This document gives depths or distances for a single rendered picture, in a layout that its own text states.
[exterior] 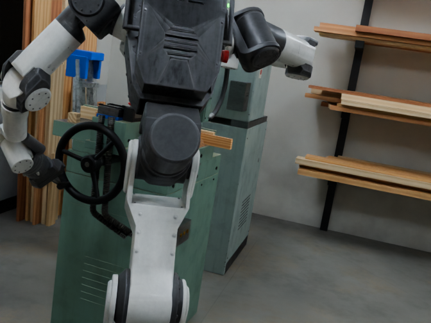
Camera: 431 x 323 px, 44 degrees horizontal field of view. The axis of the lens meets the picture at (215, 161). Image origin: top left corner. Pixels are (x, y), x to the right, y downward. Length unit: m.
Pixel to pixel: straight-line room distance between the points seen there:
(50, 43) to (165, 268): 0.64
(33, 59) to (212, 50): 0.47
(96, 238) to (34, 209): 1.53
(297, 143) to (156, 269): 3.18
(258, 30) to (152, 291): 0.73
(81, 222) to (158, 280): 0.90
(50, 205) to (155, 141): 2.51
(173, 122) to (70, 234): 1.14
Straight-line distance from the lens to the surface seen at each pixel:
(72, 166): 2.14
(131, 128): 1.93
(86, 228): 2.16
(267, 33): 1.48
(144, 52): 1.27
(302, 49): 1.63
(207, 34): 1.29
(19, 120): 1.55
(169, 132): 1.15
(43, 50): 1.45
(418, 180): 3.97
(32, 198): 3.67
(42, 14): 3.63
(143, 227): 1.32
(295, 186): 4.45
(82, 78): 3.04
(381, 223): 4.48
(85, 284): 2.23
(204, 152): 1.99
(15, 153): 1.66
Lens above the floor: 1.23
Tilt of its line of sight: 11 degrees down
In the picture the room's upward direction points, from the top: 9 degrees clockwise
